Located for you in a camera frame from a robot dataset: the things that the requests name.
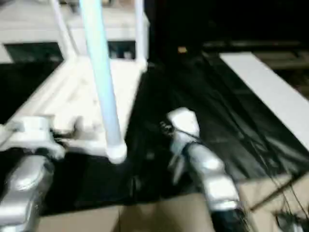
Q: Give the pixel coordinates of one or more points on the white plastic table top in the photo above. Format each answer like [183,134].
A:
[63,96]

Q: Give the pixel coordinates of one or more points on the white plastic table leg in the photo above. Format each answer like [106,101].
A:
[104,72]
[63,29]
[140,34]

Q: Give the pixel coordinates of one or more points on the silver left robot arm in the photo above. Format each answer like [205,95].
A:
[26,188]

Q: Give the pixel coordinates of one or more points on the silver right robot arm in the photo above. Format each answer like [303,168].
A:
[212,179]

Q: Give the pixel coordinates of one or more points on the black work mat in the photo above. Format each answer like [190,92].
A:
[193,96]

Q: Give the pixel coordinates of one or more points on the small yellow box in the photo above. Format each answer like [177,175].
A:
[182,49]

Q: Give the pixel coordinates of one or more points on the white side table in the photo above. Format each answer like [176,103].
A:
[270,92]

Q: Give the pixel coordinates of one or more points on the white cabinet with glass doors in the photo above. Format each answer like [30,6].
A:
[29,24]

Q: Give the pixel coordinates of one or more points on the black stand leg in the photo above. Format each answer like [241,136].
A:
[273,197]

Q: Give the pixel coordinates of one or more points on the grey power box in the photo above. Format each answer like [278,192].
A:
[294,223]

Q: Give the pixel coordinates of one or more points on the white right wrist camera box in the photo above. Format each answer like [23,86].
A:
[183,123]

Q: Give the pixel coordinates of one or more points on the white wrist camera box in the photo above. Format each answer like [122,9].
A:
[34,135]
[183,123]

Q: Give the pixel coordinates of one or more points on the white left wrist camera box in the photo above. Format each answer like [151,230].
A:
[34,135]

